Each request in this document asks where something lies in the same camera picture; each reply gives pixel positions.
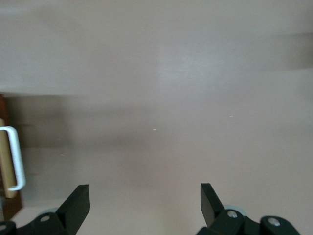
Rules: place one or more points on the wooden drawer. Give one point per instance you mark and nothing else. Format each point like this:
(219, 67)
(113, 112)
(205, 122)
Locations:
(3, 105)

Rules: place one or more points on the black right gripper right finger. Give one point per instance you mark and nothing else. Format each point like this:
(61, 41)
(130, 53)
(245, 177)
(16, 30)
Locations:
(212, 213)

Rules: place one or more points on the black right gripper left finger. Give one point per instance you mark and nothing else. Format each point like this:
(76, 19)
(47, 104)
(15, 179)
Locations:
(73, 210)

